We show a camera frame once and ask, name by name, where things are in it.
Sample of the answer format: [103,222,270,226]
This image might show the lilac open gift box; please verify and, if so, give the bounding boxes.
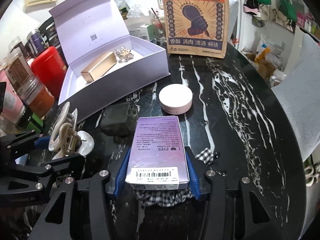
[50,0,170,122]

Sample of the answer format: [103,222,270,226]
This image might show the light blue towel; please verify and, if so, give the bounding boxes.
[272,34,319,161]

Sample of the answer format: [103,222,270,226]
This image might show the brown printed paper bag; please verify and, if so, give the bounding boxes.
[162,0,229,59]

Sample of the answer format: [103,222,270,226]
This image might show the crystal flower hair clip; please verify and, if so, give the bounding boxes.
[116,47,134,62]

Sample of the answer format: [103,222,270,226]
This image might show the black white checkered scrunchie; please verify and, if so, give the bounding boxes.
[135,148,214,207]

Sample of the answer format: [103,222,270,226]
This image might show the red canister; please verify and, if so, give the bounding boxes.
[31,46,67,100]

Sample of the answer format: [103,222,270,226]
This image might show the round pink compact case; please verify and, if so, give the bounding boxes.
[159,83,193,115]

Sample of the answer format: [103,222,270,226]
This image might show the gold rectangular box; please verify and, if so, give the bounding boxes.
[81,51,117,83]

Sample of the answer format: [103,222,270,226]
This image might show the purple eyes cosmetic box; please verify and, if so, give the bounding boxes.
[125,115,189,191]

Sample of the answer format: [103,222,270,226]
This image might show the clear jar brown contents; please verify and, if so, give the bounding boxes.
[17,75,55,118]

